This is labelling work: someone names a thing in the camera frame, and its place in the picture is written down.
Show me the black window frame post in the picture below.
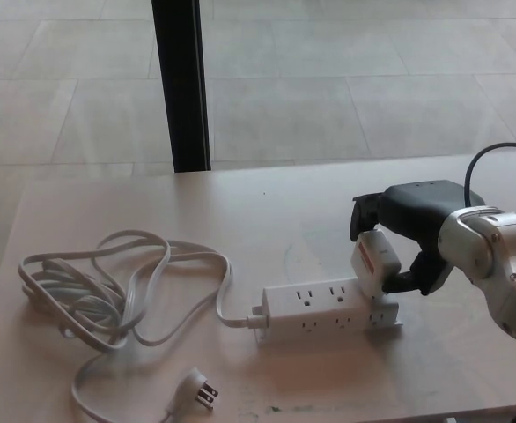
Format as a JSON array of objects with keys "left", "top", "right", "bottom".
[{"left": 151, "top": 0, "right": 212, "bottom": 173}]

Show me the white flat power cord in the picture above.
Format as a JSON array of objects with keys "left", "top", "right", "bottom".
[{"left": 18, "top": 228, "right": 270, "bottom": 423}]

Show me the white charger plug red label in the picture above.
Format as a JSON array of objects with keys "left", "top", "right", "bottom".
[{"left": 350, "top": 227, "right": 402, "bottom": 301}]

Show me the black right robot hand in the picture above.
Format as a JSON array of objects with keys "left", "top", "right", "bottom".
[{"left": 348, "top": 179, "right": 486, "bottom": 296}]

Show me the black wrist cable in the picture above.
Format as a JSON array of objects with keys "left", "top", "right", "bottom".
[{"left": 463, "top": 142, "right": 516, "bottom": 207}]

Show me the white power strip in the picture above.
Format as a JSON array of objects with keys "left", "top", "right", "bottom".
[{"left": 251, "top": 277, "right": 404, "bottom": 346}]

